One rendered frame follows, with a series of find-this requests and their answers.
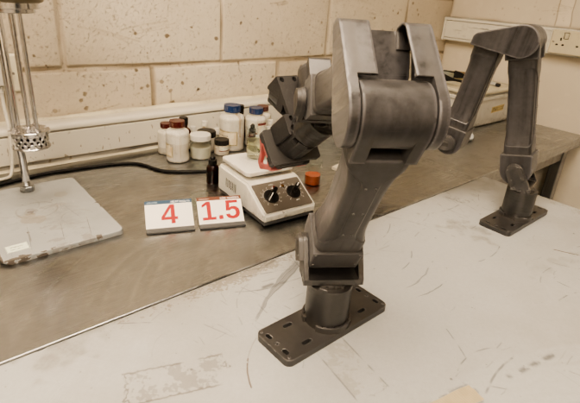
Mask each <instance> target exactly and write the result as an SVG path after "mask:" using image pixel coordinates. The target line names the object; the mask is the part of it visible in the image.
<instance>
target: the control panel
mask: <svg viewBox="0 0 580 403"><path fill-rule="evenodd" d="M296 182H299V183H300V181H299V179H298V177H292V178H288V179H280V180H276V181H272V182H268V183H263V184H259V185H254V186H251V187H252V189H253V191H254V192H255V195H256V196H257V198H258V199H259V201H260V203H261V205H262V207H263V209H264V211H265V212H266V213H267V214H269V213H273V212H277V211H283V210H286V209H290V208H293V207H298V206H302V205H308V204H311V203H312V200H311V199H310V197H309V195H308V194H307V192H306V190H305V188H304V187H303V186H302V184H301V183H300V185H299V189H300V191H301V194H300V196H299V197H298V198H293V197H291V196H289V195H288V194H287V187H288V186H295V184H296ZM281 184H283V185H284V187H281ZM273 186H276V187H278V190H277V193H278V195H279V200H278V201H277V202H276V203H269V202H268V201H267V200H266V199H265V198H264V192H265V191H266V190H273Z"/></svg>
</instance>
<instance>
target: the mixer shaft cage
mask: <svg viewBox="0 0 580 403"><path fill-rule="evenodd" d="M7 14H8V19H9V29H10V34H11V36H12V42H13V48H14V53H15V58H16V69H17V74H18V79H19V85H20V90H21V96H22V106H23V111H24V116H25V123H26V124H25V125H19V126H16V125H15V119H14V114H13V109H12V104H11V99H10V94H9V84H8V79H7V73H6V69H5V64H4V58H3V49H2V43H1V39H0V67H1V71H2V76H3V86H4V90H5V96H6V101H7V105H8V111H9V120H10V125H11V128H9V130H8V135H9V136H10V137H11V141H12V149H13V150H15V151H18V152H36V151H41V150H44V149H47V148H50V147H51V142H50V141H49V135H48V134H50V128H49V127H48V126H46V125H41V124H39V123H38V117H37V112H36V106H35V95H34V89H33V84H32V78H31V71H30V66H29V60H28V49H27V43H26V37H25V32H24V26H23V19H22V14H16V17H17V22H18V28H19V34H20V40H21V45H22V56H23V61H24V67H25V73H26V79H27V84H28V94H29V101H30V106H31V112H32V117H33V123H32V124H31V122H30V117H29V111H28V101H27V95H26V90H25V84H24V78H23V73H22V62H21V57H20V51H19V46H18V40H17V31H16V20H15V15H14V14H10V13H7ZM35 147H37V148H35ZM29 148H30V149H29Z"/></svg>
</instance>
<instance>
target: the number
mask: <svg viewBox="0 0 580 403"><path fill-rule="evenodd" d="M146 212H147V224H148V226H156V225H167V224H186V223H192V211H191V204H190V202H185V203H173V204H161V205H146Z"/></svg>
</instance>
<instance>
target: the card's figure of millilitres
mask: <svg viewBox="0 0 580 403"><path fill-rule="evenodd" d="M198 202H199V216H200V222H205V221H216V220H226V219H237V218H243V215H242V210H241V205H240V199H239V198H233V199H221V200H209V201H198Z"/></svg>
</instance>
